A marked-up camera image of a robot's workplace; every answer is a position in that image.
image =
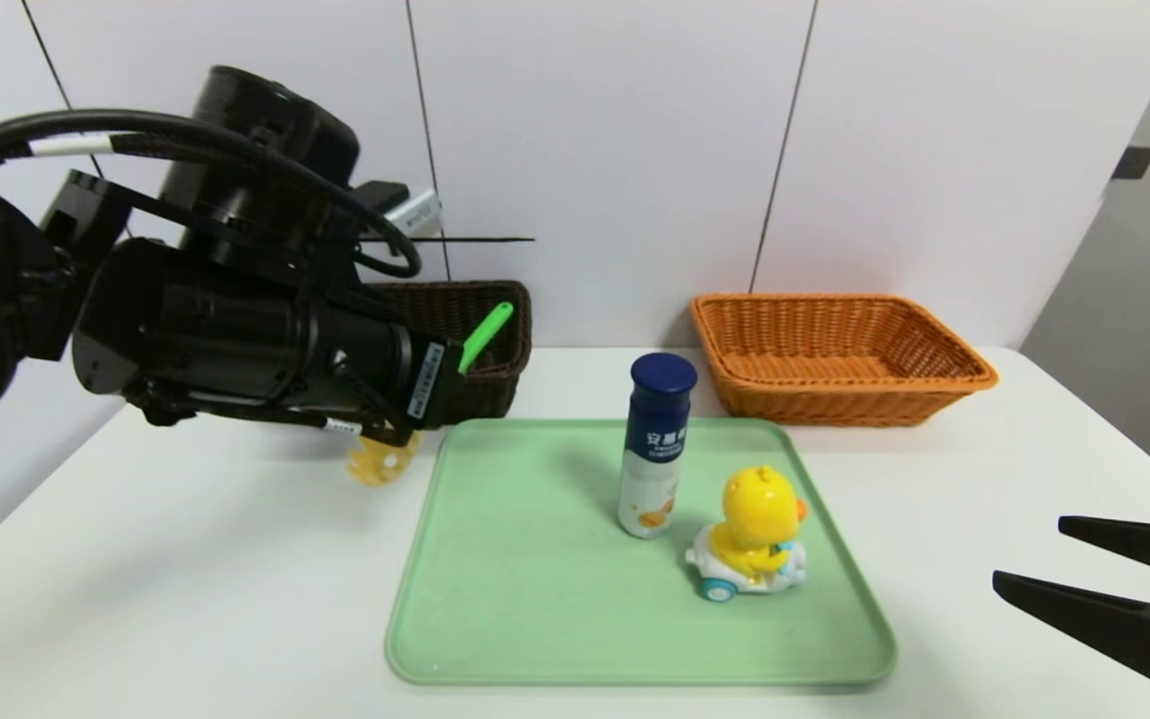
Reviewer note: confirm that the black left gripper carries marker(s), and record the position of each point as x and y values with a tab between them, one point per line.
432	381

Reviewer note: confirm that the green yellow pasta spoon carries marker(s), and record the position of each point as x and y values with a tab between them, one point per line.
485	335

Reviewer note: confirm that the yellow duck scooter toy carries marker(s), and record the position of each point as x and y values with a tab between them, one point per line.
757	519

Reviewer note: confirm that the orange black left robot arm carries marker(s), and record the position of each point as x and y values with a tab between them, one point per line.
256	150

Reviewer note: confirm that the dark brown wicker basket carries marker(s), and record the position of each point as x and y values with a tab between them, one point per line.
500	389

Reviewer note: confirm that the orange wicker basket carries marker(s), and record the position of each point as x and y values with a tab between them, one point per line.
835	394

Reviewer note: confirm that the blue white drink bottle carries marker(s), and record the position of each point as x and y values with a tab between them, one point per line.
657	429

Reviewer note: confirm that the light green plastic tray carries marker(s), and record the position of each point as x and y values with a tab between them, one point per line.
535	599

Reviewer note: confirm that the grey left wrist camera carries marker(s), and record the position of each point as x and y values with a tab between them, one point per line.
413	212

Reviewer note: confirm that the black wall fixture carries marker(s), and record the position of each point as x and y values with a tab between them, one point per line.
1133	162

